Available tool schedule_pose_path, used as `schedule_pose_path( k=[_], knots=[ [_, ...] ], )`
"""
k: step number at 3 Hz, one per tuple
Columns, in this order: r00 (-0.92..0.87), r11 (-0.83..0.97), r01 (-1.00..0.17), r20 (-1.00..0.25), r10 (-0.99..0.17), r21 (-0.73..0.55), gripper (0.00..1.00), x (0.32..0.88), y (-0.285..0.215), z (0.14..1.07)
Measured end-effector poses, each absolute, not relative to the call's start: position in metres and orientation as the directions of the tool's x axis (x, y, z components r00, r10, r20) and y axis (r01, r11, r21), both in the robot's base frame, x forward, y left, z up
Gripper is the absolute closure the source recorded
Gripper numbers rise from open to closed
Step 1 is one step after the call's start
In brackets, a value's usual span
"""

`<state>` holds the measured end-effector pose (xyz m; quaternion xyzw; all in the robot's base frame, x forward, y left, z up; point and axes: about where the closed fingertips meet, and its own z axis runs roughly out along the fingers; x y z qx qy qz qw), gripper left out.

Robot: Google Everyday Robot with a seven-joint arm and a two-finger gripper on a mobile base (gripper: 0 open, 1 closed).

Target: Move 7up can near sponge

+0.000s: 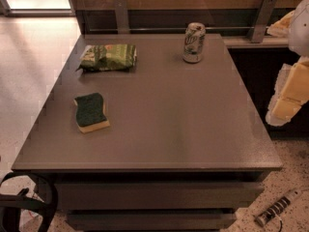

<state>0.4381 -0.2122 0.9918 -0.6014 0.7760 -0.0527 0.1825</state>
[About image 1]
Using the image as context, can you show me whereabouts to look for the desk drawer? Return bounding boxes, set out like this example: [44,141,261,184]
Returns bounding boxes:
[67,210,237,232]
[56,183,264,210]

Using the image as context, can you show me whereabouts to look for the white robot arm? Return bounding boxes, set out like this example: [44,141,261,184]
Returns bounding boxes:
[266,0,309,127]

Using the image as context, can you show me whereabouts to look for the upper desk drawer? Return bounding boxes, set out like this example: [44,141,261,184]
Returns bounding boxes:
[56,183,264,210]

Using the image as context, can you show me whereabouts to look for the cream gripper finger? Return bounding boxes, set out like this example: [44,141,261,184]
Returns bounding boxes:
[267,11,295,38]
[266,57,309,127]

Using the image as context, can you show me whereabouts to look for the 7up soda can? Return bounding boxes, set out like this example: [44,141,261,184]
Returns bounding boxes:
[183,22,206,64]

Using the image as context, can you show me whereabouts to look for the green yellow sponge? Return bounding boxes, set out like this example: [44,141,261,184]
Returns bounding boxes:
[74,93,110,133]

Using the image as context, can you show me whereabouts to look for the lower desk drawer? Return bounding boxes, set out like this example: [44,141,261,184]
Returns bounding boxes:
[67,210,237,232]

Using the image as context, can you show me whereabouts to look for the metal bracket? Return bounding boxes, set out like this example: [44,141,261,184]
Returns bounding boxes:
[247,0,277,44]
[114,0,130,34]

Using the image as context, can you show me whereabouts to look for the green chip bag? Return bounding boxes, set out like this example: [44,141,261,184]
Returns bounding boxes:
[78,43,137,72]

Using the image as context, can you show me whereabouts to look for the left metal bracket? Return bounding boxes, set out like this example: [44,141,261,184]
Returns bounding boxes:
[114,0,130,34]

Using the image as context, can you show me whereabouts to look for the right metal bracket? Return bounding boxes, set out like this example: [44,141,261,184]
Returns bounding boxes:
[247,0,277,44]

